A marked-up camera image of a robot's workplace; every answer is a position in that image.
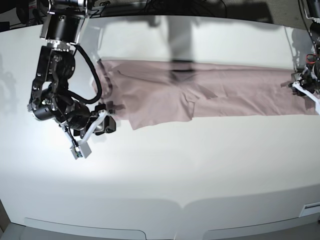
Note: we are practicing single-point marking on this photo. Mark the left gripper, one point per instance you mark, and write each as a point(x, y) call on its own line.
point(306, 87)

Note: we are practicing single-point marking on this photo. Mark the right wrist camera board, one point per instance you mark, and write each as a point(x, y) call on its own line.
point(81, 151)

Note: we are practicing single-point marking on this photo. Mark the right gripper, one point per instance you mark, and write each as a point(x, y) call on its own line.
point(80, 123)

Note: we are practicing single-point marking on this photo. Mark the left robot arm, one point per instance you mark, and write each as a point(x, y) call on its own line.
point(310, 14)

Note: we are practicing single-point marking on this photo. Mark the pink T-shirt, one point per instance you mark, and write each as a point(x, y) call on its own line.
point(148, 93)

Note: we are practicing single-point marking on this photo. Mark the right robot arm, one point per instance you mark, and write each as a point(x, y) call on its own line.
point(50, 97)

